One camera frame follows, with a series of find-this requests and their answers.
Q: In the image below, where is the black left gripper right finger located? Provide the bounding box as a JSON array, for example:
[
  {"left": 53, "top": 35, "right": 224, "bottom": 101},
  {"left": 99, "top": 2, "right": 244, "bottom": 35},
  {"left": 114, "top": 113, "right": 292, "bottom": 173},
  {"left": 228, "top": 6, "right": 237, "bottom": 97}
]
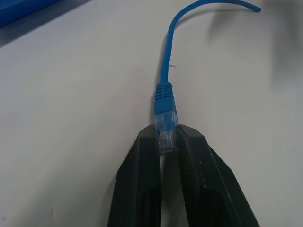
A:
[{"left": 165, "top": 124, "right": 264, "bottom": 227}]

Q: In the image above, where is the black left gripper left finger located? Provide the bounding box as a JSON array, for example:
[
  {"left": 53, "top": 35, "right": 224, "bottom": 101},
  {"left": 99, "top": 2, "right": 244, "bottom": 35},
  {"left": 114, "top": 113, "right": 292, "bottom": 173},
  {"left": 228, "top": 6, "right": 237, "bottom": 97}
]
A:
[{"left": 105, "top": 125, "right": 162, "bottom": 227}]

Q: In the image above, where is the blue ethernet cable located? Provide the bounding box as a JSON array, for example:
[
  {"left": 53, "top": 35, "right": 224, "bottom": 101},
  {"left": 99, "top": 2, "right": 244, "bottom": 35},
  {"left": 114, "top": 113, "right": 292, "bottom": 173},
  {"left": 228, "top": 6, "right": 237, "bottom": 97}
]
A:
[{"left": 153, "top": 0, "right": 262, "bottom": 156}]

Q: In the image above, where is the blue plastic bin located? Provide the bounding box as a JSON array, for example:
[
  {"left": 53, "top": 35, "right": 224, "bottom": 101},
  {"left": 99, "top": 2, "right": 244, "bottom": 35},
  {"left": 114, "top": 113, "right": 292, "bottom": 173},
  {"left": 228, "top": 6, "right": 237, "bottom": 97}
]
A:
[{"left": 0, "top": 0, "right": 61, "bottom": 28}]

